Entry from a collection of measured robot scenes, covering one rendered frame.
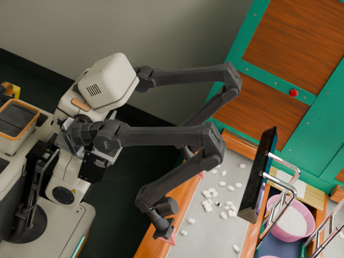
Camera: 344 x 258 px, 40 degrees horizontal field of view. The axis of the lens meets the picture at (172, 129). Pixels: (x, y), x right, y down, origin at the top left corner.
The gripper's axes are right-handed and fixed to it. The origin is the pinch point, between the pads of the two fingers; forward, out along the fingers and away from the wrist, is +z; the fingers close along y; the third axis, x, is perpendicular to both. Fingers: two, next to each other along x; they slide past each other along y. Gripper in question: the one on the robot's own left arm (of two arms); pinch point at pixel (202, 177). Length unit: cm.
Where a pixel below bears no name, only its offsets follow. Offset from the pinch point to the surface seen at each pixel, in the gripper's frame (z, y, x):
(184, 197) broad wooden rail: 3.2, -8.6, 9.3
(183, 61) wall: -23, 126, 44
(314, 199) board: 51, 34, -32
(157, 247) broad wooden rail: 2.2, -42.1, 10.0
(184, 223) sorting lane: 8.7, -21.1, 7.9
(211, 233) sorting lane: 18.9, -18.3, -0.5
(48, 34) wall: -84, 117, 128
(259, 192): 1.0, -21.0, -33.3
